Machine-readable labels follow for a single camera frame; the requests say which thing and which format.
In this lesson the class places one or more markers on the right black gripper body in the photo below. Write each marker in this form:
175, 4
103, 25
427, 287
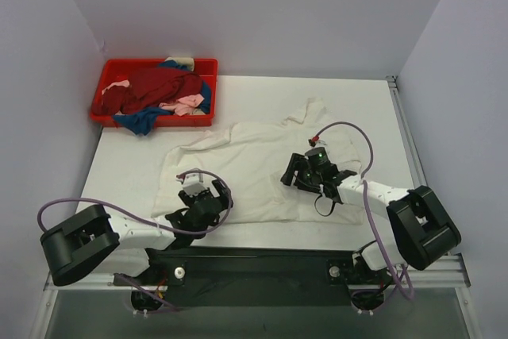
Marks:
301, 172

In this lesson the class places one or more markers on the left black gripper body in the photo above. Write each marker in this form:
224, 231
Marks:
204, 197

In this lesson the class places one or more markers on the white t shirt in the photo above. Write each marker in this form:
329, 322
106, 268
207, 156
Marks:
251, 157

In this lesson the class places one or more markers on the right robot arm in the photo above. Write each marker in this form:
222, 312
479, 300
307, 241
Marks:
422, 229

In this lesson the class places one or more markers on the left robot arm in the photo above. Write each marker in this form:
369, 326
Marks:
77, 246

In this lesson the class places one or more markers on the red plastic bin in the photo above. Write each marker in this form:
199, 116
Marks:
103, 93

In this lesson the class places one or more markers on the blue garment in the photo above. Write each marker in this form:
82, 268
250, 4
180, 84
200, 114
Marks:
139, 120

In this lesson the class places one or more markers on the dark red garment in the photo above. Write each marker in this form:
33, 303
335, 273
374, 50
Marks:
146, 88

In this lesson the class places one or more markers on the beige garment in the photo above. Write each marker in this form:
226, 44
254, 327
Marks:
183, 63

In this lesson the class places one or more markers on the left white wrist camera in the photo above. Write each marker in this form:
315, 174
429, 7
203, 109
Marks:
192, 182

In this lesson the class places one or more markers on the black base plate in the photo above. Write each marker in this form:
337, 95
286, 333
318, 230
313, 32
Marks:
260, 277

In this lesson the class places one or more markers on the aluminium side rail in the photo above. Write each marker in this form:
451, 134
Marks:
413, 158

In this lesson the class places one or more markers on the aluminium front rail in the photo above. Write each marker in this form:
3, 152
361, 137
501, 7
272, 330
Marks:
448, 272

